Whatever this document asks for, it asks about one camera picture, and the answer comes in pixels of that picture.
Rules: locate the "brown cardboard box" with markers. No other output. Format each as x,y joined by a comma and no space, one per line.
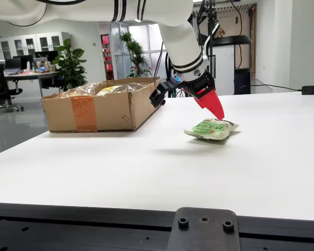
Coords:
112,112

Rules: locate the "black aluminium rail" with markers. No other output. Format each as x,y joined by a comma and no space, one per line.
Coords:
68,227

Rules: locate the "white glass-door cabinet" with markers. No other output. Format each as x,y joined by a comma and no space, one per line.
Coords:
21,47

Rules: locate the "black computer monitor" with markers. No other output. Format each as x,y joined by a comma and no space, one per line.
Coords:
26,60
12,63

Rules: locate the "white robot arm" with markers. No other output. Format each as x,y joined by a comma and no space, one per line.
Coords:
178,39

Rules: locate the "white plastic bottle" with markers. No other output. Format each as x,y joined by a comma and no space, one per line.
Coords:
28,66

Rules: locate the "dark blue bin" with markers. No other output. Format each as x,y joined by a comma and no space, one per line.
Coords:
242,81

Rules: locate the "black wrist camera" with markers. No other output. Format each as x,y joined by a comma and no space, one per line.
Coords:
157,98

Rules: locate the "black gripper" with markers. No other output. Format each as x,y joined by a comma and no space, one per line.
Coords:
200,83

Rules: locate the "black bolted mounting plate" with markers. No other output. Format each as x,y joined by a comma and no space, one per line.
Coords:
204,235

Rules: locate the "black office chair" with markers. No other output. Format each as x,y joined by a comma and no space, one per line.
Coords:
0,89

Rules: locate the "slender tall potted plant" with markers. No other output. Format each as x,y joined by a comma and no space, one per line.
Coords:
136,52

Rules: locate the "grey office desk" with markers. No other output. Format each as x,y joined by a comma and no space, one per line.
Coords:
31,75

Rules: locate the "yellow snack packet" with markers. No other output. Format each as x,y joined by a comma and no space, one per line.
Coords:
108,90

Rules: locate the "red display shelf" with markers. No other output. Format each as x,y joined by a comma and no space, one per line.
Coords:
108,65

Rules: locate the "broad-leaf potted plant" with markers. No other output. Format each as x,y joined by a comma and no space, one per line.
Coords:
70,65

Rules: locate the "black power adapter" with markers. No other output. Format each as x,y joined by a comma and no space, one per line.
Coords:
312,90

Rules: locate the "plastic-wrapped items in box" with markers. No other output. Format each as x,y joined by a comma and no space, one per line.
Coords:
85,89

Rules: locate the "green snack packet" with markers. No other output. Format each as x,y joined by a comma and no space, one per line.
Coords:
209,129

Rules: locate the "white kiosk with black top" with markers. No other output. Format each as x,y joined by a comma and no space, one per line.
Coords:
225,68

